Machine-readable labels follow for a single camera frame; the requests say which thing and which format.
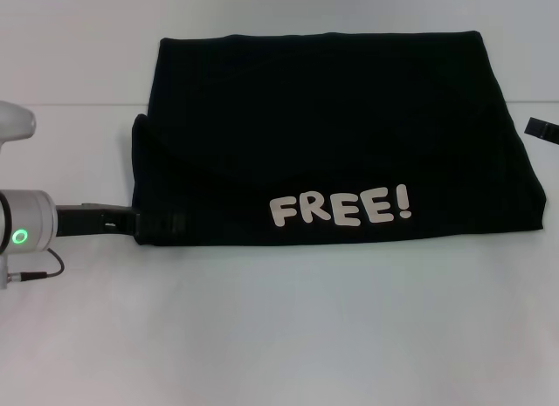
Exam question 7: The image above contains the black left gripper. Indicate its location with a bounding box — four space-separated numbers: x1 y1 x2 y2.
56 203 189 239

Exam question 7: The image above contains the black shirt with white print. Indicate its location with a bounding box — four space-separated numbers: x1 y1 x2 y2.
130 29 548 250

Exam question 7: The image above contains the left arm cable with plug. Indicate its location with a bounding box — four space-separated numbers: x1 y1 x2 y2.
0 247 66 290

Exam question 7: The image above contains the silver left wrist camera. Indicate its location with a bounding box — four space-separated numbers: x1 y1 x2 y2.
0 100 38 162

